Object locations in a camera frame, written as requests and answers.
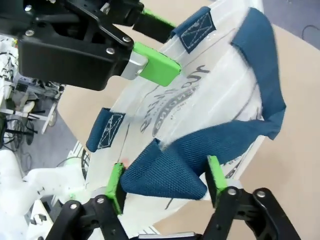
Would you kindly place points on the green-padded finger of the left gripper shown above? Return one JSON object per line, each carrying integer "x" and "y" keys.
{"x": 150, "y": 23}
{"x": 157, "y": 68}

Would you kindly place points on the white table leg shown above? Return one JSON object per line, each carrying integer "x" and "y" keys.
{"x": 50, "y": 117}

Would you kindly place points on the right gripper green-padded right finger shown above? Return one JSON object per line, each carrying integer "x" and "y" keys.
{"x": 217, "y": 180}

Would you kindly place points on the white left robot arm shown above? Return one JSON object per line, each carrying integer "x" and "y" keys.
{"x": 37, "y": 182}

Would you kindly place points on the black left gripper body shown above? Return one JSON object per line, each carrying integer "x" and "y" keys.
{"x": 62, "y": 60}

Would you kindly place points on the right gripper green-padded left finger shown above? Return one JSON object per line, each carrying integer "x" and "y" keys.
{"x": 115, "y": 185}

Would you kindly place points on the black office chair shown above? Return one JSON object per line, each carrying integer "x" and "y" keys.
{"x": 15, "y": 125}

